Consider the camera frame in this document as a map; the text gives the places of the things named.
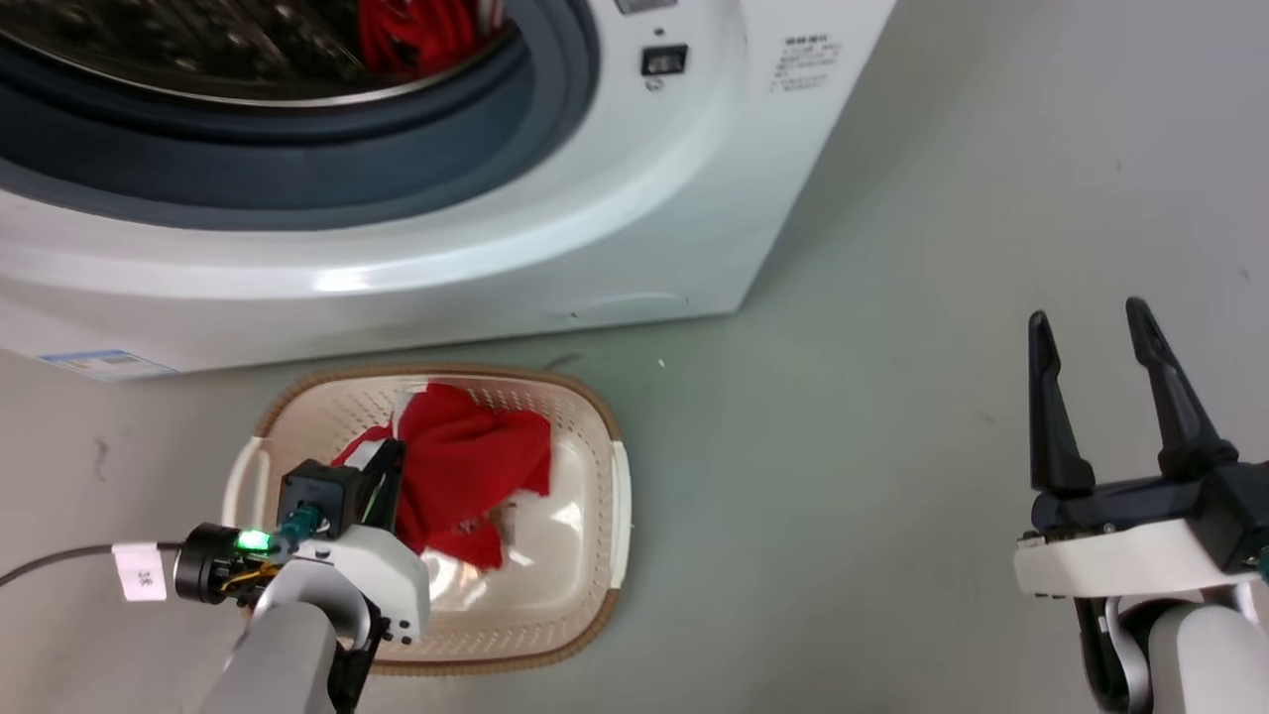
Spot beige plastic laundry basket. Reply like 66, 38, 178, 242
222, 364, 634, 677

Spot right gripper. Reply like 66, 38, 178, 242
1012, 297, 1269, 602

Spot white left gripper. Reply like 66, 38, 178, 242
288, 438, 433, 648

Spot red clothes in drum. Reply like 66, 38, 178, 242
357, 0, 507, 80

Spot black plug with green light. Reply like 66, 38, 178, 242
173, 523, 281, 607

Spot white front-load washing machine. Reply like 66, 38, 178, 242
0, 0, 898, 382

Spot thin grey cable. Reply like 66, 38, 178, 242
0, 542, 185, 589

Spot white cable tag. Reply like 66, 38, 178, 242
111, 540, 169, 603

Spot grey rubber door seal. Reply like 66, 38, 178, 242
0, 0, 602, 232

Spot blue white energy sticker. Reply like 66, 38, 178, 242
40, 349, 180, 383

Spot red garment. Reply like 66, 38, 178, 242
330, 383, 553, 571

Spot printed text label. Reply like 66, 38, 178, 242
770, 37, 845, 96

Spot stainless steel washer drum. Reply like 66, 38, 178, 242
0, 0, 519, 108

